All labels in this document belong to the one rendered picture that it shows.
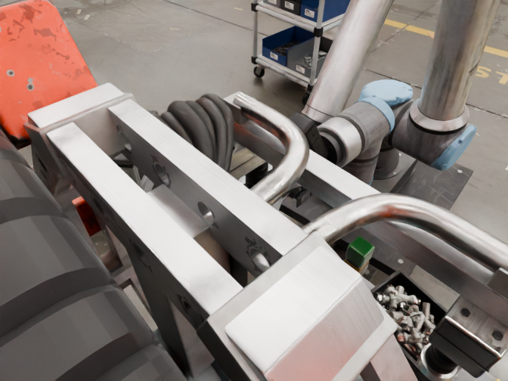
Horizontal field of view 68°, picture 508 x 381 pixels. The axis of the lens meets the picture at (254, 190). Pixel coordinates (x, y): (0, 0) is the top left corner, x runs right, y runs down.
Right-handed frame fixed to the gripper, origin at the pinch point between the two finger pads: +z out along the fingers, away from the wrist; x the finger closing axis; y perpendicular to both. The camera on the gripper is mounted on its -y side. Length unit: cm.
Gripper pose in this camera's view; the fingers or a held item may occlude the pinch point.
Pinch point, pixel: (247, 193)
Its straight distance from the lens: 60.4
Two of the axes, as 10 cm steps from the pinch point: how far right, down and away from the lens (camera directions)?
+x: -6.8, -5.2, 5.2
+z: -7.3, 4.8, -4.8
